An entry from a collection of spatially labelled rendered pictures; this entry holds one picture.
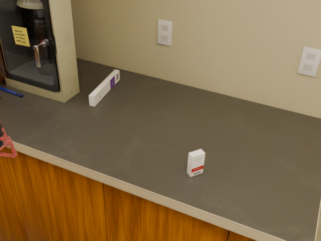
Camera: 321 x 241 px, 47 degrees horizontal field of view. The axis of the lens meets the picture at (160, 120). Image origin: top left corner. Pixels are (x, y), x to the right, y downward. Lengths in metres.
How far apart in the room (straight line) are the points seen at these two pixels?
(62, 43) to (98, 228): 0.73
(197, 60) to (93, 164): 0.72
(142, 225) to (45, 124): 0.54
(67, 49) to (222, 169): 0.77
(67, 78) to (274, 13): 0.87
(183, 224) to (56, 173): 0.51
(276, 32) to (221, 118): 0.40
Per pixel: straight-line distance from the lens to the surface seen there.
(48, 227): 1.73
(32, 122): 1.52
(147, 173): 1.23
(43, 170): 1.47
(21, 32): 1.58
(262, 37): 1.59
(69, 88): 1.62
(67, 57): 1.56
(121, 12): 1.81
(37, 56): 1.50
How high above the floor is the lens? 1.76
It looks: 34 degrees down
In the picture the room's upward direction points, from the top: 2 degrees clockwise
